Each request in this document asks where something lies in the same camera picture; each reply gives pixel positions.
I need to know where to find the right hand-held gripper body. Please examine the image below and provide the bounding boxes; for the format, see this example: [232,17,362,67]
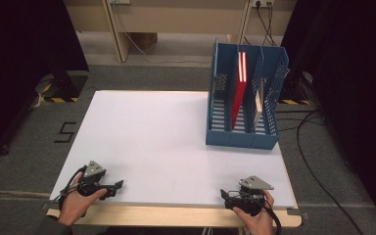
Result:
[227,174,275,217]

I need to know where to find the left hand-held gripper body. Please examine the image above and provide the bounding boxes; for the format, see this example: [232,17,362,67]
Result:
[77,160,119,199]

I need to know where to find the blue plastic file rack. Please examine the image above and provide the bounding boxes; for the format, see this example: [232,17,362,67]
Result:
[205,38,290,151]

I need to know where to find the teal-backed hardcover picture book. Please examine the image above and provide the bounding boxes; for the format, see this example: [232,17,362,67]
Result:
[230,51,244,129]

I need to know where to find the white book with green leaf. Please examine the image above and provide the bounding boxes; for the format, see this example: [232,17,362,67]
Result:
[253,79,264,130]

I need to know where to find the person's right hand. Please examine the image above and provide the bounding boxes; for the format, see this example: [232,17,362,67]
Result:
[231,190,276,235]

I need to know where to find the person's left hand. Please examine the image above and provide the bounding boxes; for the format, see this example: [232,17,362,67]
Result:
[58,187,109,227]

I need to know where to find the black stand base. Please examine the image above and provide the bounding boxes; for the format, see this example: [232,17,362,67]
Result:
[52,70,90,99]

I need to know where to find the black curtain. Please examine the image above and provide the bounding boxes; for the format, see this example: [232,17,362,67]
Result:
[0,0,90,163]
[279,0,376,234]

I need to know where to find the cardboard box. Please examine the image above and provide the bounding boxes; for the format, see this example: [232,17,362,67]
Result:
[131,32,159,50]

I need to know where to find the light wooden desk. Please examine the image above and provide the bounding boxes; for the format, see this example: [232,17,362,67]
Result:
[63,0,298,64]

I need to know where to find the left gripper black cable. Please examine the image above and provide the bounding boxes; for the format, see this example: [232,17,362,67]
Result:
[56,164,89,203]

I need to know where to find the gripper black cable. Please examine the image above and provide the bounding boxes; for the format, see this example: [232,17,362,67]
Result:
[56,164,89,203]
[263,202,284,235]

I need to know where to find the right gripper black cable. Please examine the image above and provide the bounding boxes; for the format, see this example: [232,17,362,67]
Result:
[263,202,284,235]

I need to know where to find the long black floor cable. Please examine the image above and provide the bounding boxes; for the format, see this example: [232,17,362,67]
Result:
[295,109,365,235]

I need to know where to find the white floor cable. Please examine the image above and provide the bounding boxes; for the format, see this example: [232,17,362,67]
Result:
[123,31,212,65]

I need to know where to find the black power cable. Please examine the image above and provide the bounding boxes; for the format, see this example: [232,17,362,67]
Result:
[255,0,278,47]
[262,0,273,47]

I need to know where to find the white wall socket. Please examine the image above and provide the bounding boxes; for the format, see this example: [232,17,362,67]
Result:
[252,0,275,8]

